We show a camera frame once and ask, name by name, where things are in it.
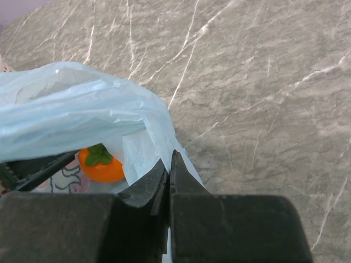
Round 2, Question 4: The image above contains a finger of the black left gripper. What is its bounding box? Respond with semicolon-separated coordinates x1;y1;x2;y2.
1;151;76;192

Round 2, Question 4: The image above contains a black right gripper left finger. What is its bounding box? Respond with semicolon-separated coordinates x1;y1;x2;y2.
1;161;168;262

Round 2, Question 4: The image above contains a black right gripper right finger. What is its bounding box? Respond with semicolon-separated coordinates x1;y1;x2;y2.
169;151;313;262

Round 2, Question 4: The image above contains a light blue printed plastic bag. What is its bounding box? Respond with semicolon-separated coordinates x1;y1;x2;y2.
1;62;199;193

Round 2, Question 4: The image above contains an orange persimmon fruit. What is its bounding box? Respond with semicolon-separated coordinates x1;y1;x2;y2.
78;144;125;183

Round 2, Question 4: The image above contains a white plastic fruit basket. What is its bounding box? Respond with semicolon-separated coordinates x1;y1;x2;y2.
0;56;14;73

